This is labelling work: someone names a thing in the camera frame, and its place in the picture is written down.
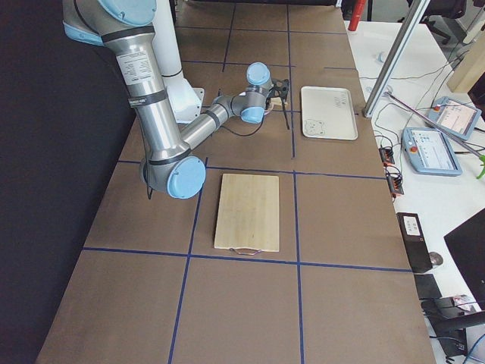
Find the wooden cutting board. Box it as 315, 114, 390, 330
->
214, 174, 280, 255

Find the red cylinder object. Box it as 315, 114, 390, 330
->
348, 0, 367, 32

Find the teach pendant tablet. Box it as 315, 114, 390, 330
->
428, 96, 481, 140
402, 127, 462, 177

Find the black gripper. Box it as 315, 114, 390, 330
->
271, 79, 290, 114

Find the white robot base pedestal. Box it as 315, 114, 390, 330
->
152, 0, 205, 124

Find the far teach pendant tablet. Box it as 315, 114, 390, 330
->
428, 96, 481, 140

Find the near teach pendant tablet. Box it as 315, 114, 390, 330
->
402, 127, 462, 177

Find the black box with label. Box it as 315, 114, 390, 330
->
396, 212, 433, 273

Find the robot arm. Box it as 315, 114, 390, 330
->
62, 1, 289, 199

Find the cream bear tray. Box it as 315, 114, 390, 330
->
301, 86, 358, 141

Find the aluminium frame post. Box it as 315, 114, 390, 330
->
363, 0, 430, 118

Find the bread slice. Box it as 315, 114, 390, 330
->
271, 98, 281, 108

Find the orange black connector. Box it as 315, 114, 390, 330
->
385, 166, 404, 198
378, 146, 395, 166

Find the black monitor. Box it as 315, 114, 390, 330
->
444, 211, 484, 309

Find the orange black connector far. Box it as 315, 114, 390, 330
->
378, 146, 395, 166

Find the orange black connector near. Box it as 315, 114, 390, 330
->
385, 166, 404, 198

